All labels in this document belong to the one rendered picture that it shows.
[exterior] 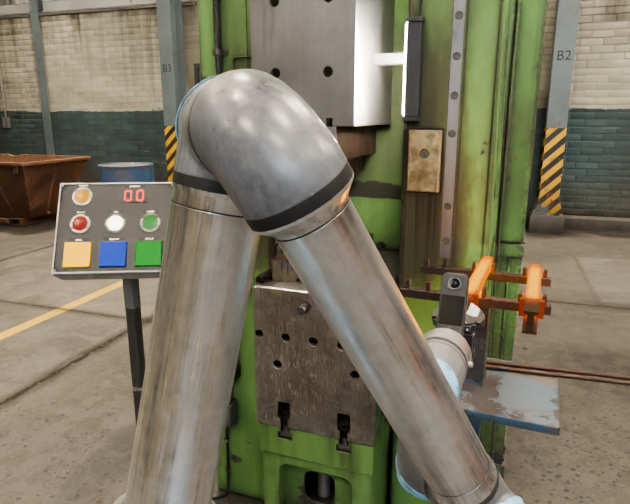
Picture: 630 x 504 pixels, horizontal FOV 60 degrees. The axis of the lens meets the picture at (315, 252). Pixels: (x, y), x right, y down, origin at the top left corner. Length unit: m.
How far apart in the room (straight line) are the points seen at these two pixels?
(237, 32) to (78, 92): 8.15
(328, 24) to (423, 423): 1.11
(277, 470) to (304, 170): 1.46
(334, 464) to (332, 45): 1.19
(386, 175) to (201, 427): 1.41
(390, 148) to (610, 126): 5.72
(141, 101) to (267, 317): 7.68
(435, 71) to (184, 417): 1.16
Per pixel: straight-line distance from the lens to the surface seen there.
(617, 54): 7.52
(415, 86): 1.54
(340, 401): 1.62
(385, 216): 1.97
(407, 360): 0.59
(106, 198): 1.73
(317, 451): 1.74
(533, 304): 1.11
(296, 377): 1.64
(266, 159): 0.48
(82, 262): 1.68
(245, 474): 2.19
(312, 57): 1.51
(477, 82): 1.56
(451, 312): 0.97
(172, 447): 0.70
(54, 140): 10.24
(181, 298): 0.63
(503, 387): 1.41
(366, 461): 1.70
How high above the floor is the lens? 1.39
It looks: 14 degrees down
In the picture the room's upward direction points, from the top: straight up
